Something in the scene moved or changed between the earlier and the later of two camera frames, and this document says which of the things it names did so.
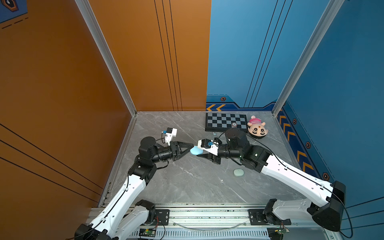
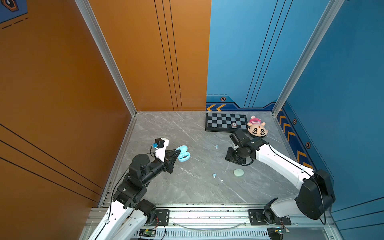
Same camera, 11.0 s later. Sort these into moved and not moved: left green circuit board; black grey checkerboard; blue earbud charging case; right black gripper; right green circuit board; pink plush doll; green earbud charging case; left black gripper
Moved: blue earbud charging case; right black gripper; left black gripper
Not moved: pink plush doll; green earbud charging case; left green circuit board; black grey checkerboard; right green circuit board
